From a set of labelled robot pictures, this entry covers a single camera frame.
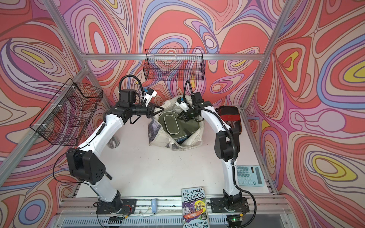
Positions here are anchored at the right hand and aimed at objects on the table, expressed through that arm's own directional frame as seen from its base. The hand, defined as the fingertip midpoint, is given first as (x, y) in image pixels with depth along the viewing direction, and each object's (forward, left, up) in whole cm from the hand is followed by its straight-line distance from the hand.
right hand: (180, 120), depth 93 cm
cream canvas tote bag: (-15, +14, +5) cm, 21 cm away
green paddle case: (-6, +5, +3) cm, 8 cm away
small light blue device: (-45, +15, -11) cm, 49 cm away
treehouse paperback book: (-48, -6, -13) cm, 50 cm away
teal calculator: (-33, -40, -14) cm, 53 cm away
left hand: (-6, +8, +17) cm, 20 cm away
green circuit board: (-52, +35, -16) cm, 65 cm away
